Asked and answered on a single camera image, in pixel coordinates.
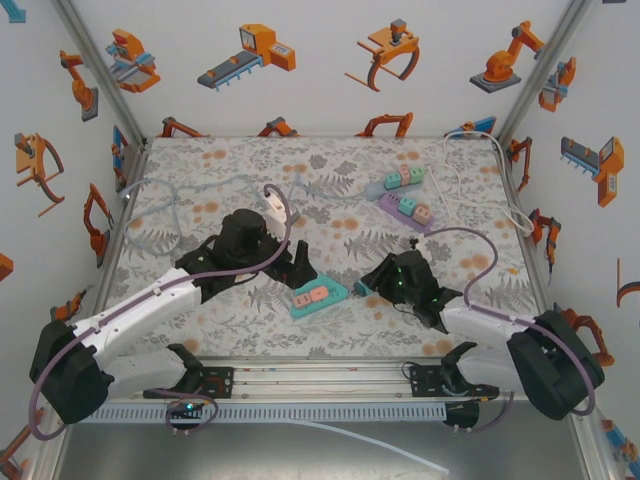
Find teal triangular power strip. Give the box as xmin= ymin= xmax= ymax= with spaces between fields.
xmin=289 ymin=278 xmax=352 ymax=321

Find purple power strip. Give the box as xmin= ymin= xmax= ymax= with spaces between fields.
xmin=378 ymin=193 xmax=440 ymax=232

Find grey-blue power strip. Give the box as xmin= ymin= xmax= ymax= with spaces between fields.
xmin=363 ymin=177 xmax=427 ymax=202

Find light blue power strip cable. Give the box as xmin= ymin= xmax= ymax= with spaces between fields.
xmin=119 ymin=172 xmax=371 ymax=259

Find white power strip cable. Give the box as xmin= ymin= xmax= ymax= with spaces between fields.
xmin=427 ymin=129 xmax=536 ymax=239

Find floral patterned table mat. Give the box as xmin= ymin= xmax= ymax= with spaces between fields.
xmin=92 ymin=135 xmax=551 ymax=359

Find clear plastic tube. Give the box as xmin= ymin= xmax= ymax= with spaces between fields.
xmin=292 ymin=418 xmax=451 ymax=475

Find small board with green light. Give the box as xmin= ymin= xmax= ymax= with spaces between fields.
xmin=166 ymin=398 xmax=207 ymax=424

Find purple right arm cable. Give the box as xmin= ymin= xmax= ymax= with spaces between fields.
xmin=421 ymin=226 xmax=600 ymax=435

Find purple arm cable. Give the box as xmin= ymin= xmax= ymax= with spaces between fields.
xmin=28 ymin=183 xmax=295 ymax=442
xmin=421 ymin=226 xmax=600 ymax=435

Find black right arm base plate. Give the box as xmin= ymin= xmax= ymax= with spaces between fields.
xmin=408 ymin=364 xmax=454 ymax=400

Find aluminium front frame rails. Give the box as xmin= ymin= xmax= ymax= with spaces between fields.
xmin=104 ymin=357 xmax=519 ymax=406

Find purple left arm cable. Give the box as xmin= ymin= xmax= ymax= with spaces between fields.
xmin=28 ymin=183 xmax=295 ymax=442

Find aluminium side rail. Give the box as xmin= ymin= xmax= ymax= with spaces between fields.
xmin=497 ymin=144 xmax=566 ymax=359
xmin=82 ymin=139 xmax=151 ymax=361

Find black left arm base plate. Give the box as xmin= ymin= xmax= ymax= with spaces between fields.
xmin=142 ymin=366 xmax=236 ymax=400

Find grey slotted cable duct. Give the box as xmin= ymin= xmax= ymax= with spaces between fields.
xmin=79 ymin=403 xmax=447 ymax=424

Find black cable bracket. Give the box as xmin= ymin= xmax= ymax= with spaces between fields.
xmin=443 ymin=401 xmax=481 ymax=432

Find aluminium corner post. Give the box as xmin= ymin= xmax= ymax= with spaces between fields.
xmin=52 ymin=0 xmax=150 ymax=151
xmin=494 ymin=0 xmax=596 ymax=149

